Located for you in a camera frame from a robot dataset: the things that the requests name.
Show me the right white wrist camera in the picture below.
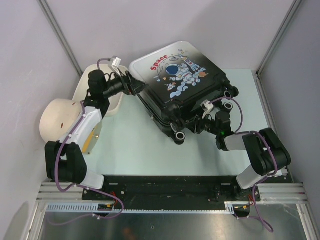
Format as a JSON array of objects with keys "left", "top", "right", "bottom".
[{"left": 200, "top": 100, "right": 214, "bottom": 119}]

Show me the left aluminium corner post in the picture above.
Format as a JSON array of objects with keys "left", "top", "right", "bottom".
[{"left": 37, "top": 0, "right": 83, "bottom": 77}]

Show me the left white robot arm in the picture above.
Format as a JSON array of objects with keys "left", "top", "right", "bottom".
[{"left": 44, "top": 69, "right": 148, "bottom": 200}]

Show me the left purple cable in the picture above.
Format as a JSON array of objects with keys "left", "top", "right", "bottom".
[{"left": 47, "top": 57, "right": 125, "bottom": 226}]

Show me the aluminium frame rail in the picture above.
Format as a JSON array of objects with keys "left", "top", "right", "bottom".
[{"left": 36, "top": 182, "right": 309, "bottom": 204}]

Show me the cream cylindrical bucket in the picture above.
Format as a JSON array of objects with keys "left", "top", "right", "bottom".
[{"left": 39, "top": 98, "right": 82, "bottom": 143}]

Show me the grey slotted cable duct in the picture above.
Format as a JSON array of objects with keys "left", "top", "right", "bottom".
[{"left": 46, "top": 203, "right": 243, "bottom": 215}]

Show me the aluminium corner post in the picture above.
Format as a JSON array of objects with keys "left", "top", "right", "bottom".
[
  {"left": 256, "top": 0, "right": 305, "bottom": 76},
  {"left": 37, "top": 0, "right": 83, "bottom": 77}
]

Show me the right aluminium corner post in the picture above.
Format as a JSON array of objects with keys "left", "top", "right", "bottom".
[{"left": 256, "top": 0, "right": 305, "bottom": 76}]

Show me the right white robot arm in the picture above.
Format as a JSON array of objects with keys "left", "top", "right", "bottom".
[{"left": 190, "top": 111, "right": 291, "bottom": 201}]

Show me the black white space suitcase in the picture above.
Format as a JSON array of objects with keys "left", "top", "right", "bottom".
[{"left": 128, "top": 41, "right": 239, "bottom": 145}]

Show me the cream oval tray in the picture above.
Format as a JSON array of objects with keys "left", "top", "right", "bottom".
[{"left": 72, "top": 63, "right": 124, "bottom": 117}]

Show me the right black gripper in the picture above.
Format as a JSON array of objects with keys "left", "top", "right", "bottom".
[{"left": 183, "top": 110, "right": 220, "bottom": 136}]

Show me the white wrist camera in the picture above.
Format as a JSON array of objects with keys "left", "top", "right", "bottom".
[
  {"left": 109, "top": 56, "right": 122, "bottom": 69},
  {"left": 200, "top": 100, "right": 214, "bottom": 119}
]

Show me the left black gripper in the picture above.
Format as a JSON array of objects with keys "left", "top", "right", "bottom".
[{"left": 102, "top": 69, "right": 149, "bottom": 99}]

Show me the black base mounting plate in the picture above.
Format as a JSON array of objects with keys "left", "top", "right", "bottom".
[{"left": 82, "top": 174, "right": 296, "bottom": 203}]

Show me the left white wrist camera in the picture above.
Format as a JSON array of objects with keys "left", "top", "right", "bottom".
[{"left": 109, "top": 56, "right": 122, "bottom": 69}]

